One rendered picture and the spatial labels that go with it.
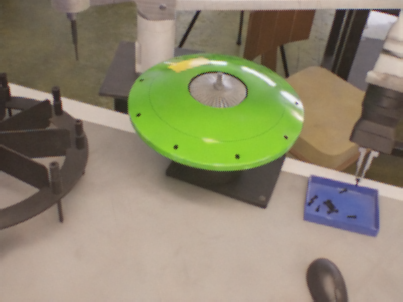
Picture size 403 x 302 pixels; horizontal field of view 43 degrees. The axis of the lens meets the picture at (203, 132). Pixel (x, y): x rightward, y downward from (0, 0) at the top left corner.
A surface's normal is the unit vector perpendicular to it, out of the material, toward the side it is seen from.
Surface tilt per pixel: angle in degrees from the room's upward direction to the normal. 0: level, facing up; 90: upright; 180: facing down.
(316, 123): 0
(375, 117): 71
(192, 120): 14
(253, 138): 23
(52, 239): 0
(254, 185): 0
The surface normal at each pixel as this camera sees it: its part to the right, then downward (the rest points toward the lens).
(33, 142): 0.20, 0.61
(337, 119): 0.07, -0.74
